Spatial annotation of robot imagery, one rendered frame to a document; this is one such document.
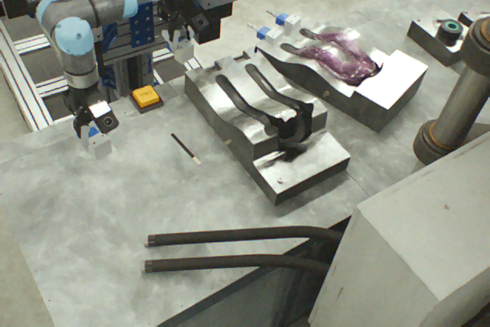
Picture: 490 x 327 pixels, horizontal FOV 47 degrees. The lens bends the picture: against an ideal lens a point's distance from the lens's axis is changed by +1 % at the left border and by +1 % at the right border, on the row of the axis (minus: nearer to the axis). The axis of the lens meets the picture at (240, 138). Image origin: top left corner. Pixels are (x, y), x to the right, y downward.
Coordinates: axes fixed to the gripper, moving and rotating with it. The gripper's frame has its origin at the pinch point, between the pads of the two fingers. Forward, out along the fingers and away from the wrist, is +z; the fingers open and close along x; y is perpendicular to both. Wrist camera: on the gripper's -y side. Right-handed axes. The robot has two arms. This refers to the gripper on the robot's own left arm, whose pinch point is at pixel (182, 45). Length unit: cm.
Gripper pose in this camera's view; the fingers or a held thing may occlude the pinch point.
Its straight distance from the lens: 176.1
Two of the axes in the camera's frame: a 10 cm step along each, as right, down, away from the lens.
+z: -0.8, 6.5, 7.6
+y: -7.3, -5.6, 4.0
